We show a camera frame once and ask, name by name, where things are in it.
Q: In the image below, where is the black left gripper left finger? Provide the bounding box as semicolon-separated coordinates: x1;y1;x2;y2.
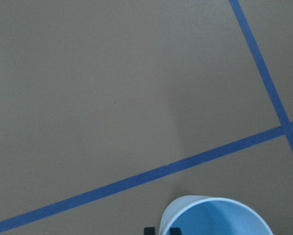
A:
144;227;155;235

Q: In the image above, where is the light blue cup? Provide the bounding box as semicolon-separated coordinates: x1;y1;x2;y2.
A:
159;195;273;235

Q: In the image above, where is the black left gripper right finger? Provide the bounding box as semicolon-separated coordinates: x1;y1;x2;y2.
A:
169;228;180;235

